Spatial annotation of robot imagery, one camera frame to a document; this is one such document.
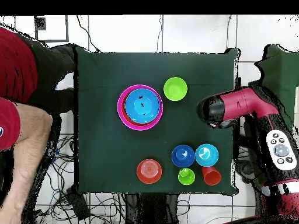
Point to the small light blue bowl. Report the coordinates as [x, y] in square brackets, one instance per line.
[209, 158]

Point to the small dark blue bowl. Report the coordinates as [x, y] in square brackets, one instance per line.
[185, 159]

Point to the orange cup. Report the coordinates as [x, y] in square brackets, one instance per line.
[212, 177]

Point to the small green bowl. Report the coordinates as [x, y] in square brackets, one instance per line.
[175, 89]

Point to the medium blue bowl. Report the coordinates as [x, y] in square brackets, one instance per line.
[133, 105]

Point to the wide orange bowl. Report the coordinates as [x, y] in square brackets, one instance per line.
[127, 119]

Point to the large pink bowl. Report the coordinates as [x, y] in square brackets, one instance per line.
[120, 112]

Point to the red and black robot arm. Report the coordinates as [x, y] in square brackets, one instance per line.
[252, 102]

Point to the person's forearm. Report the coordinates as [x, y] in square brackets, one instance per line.
[25, 163]

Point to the grey wheeled floor base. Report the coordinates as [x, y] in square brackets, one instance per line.
[245, 169]

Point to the green cup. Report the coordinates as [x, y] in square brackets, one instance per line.
[186, 178]

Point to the small deep orange bowl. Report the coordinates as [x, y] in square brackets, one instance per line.
[149, 171]

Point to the green cloth side table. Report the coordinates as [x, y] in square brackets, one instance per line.
[280, 70]

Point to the white box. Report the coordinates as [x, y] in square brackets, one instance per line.
[297, 100]

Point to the dark green tablecloth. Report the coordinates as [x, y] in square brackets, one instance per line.
[105, 151]

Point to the black floor box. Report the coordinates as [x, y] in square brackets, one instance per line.
[78, 203]

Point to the person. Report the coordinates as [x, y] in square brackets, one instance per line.
[16, 65]

